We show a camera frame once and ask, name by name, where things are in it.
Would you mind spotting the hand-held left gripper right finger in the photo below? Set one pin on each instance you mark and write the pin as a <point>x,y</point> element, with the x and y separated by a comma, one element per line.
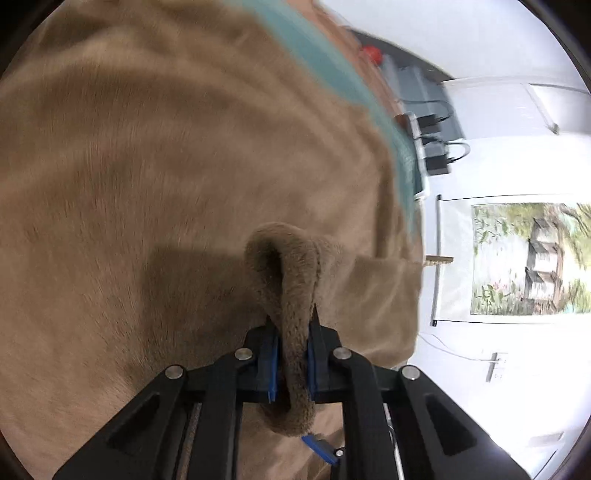
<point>311,369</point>

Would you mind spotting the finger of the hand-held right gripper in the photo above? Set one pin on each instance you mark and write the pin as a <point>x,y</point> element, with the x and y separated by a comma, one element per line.
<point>318,445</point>

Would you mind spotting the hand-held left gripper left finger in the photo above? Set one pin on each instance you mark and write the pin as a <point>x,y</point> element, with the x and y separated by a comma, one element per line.
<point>272,369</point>

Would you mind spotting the brown fleece garment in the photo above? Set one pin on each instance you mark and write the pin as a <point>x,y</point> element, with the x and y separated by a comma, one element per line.
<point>161,184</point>

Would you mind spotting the wooden chair backrest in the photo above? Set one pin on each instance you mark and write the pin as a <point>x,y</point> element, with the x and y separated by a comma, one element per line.
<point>438,260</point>

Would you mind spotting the hanging scroll painting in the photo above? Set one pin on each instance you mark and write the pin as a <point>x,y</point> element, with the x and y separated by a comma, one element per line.
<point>517,258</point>

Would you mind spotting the black charger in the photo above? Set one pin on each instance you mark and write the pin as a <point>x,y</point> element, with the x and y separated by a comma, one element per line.
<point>438,159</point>
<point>429,122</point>

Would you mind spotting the white power strip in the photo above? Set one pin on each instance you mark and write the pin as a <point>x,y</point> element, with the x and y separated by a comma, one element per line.
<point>418,147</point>

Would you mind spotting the green table mat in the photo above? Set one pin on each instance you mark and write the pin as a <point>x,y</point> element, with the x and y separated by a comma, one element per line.
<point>337,74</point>

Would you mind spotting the grey concrete staircase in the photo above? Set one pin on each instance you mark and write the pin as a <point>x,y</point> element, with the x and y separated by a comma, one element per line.
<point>415,87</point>

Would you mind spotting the orange basketball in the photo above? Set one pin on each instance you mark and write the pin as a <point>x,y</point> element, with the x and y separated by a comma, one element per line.
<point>373,54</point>

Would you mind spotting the white wall outlet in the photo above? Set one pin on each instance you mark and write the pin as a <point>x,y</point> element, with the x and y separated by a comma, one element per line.
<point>496,367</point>

